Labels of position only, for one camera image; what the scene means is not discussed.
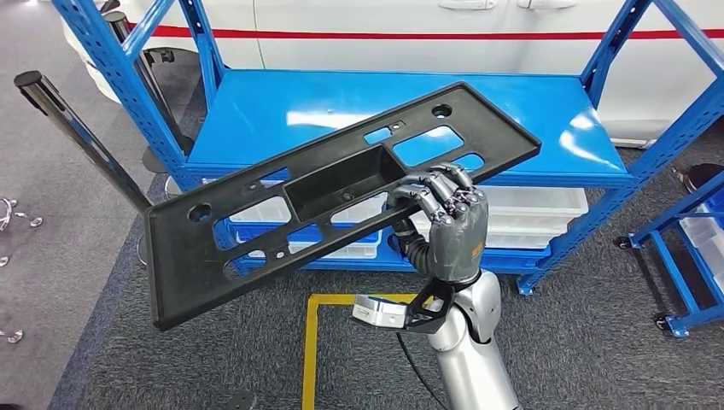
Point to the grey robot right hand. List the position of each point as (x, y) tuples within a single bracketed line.
[(461, 237)]

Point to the black plastic panel part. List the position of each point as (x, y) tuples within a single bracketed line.
[(186, 271)]

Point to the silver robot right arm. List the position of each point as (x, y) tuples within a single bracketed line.
[(469, 362)]

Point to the blue metal shelf rack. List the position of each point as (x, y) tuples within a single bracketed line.
[(271, 107)]

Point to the blue plastic bin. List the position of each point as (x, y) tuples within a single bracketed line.
[(514, 257)]

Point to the white car with red stripe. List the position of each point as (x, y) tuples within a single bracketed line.
[(367, 54)]

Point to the blue wheeled rack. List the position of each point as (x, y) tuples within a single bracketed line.
[(673, 277)]

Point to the black round base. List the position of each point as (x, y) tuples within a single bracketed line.
[(704, 176)]

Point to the black robot left foot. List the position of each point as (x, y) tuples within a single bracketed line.
[(242, 403)]

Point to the small chrome floor piece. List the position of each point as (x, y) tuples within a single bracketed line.
[(35, 222), (14, 336)]

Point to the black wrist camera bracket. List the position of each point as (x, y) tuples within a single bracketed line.
[(424, 317)]

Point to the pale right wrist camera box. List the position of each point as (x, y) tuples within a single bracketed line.
[(376, 312)]

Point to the dark stanchion post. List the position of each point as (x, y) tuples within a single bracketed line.
[(152, 85)]

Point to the chrome stanchion post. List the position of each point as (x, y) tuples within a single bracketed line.
[(79, 130)]

